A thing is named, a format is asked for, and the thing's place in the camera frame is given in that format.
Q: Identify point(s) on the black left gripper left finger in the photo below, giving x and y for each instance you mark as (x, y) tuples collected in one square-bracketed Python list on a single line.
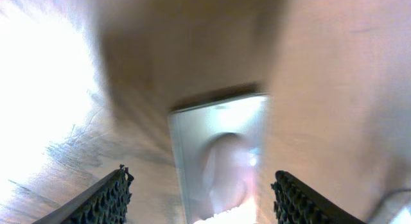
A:
[(105, 202)]

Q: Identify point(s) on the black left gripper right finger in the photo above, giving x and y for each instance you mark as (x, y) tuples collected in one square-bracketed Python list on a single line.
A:
[(297, 203)]

